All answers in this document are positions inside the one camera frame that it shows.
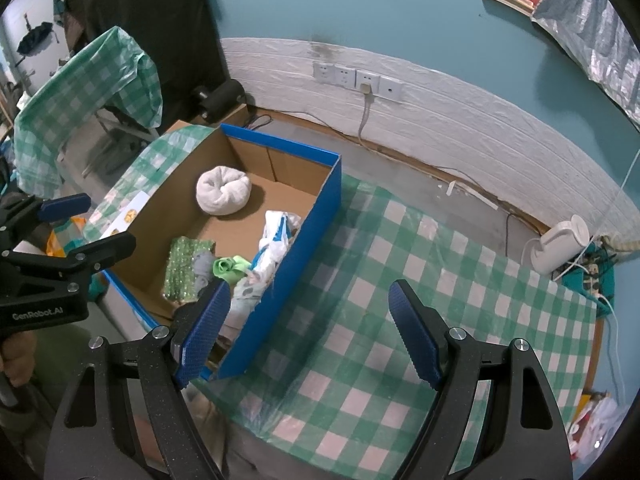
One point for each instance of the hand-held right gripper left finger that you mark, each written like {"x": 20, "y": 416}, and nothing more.
{"x": 205, "y": 325}

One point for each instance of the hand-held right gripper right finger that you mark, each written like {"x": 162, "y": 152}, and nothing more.
{"x": 415, "y": 335}

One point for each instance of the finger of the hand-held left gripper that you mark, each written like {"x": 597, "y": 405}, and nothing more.
{"x": 107, "y": 249}
{"x": 65, "y": 206}

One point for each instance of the white blue plastic bag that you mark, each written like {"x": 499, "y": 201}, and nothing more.
{"x": 275, "y": 237}

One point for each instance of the blue-edged cardboard box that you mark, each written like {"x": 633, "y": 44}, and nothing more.
{"x": 305, "y": 240}

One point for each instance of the person's left hand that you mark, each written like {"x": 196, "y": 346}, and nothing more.
{"x": 20, "y": 360}

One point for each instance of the orange packet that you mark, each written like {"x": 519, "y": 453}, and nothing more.
{"x": 57, "y": 240}

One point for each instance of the white card yellow print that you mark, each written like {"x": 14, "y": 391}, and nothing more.
{"x": 132, "y": 210}

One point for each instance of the green checkered tablecloth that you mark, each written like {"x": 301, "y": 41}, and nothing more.
{"x": 400, "y": 240}

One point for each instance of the white plastic strip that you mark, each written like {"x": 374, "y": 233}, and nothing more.
{"x": 450, "y": 187}

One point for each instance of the white electric kettle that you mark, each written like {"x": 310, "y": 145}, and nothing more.
{"x": 555, "y": 245}

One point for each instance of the black cylinder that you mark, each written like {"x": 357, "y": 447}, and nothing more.
{"x": 222, "y": 97}

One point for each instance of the snack packets on floor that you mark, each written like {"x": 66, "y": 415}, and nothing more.
{"x": 605, "y": 420}

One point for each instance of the dark cloth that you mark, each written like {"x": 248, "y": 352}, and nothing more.
{"x": 165, "y": 20}

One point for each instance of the silver tarp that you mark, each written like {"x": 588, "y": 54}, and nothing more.
{"x": 590, "y": 25}

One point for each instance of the white wall outlet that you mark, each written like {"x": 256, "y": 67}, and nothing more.
{"x": 390, "y": 88}
{"x": 367, "y": 77}
{"x": 323, "y": 71}
{"x": 345, "y": 76}

